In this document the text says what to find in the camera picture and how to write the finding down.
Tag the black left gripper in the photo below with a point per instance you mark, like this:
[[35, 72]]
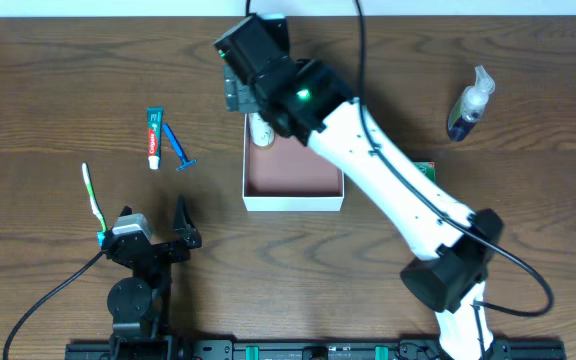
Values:
[[155, 248]]

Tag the white cardboard box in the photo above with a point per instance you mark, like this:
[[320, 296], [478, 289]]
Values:
[[288, 177]]

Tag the Colgate toothpaste tube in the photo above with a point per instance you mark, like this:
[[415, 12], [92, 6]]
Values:
[[154, 117]]

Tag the white speckled cream tube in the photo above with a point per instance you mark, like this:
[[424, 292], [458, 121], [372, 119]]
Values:
[[261, 133]]

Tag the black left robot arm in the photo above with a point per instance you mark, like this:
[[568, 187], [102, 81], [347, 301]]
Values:
[[140, 303]]

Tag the clear pump bottle purple liquid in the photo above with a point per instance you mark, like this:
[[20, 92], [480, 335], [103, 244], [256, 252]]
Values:
[[470, 107]]

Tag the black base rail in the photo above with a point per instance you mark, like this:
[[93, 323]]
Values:
[[407, 349]]

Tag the green white toothbrush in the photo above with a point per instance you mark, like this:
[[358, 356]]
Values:
[[101, 235]]

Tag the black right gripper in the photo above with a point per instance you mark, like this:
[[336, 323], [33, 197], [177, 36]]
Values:
[[272, 118]]

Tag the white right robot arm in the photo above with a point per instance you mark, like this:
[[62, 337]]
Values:
[[311, 102]]

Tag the blue disposable razor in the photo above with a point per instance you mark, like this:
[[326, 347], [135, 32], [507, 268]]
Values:
[[177, 147]]

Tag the green Dettol soap bar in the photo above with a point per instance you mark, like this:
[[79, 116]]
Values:
[[428, 169]]

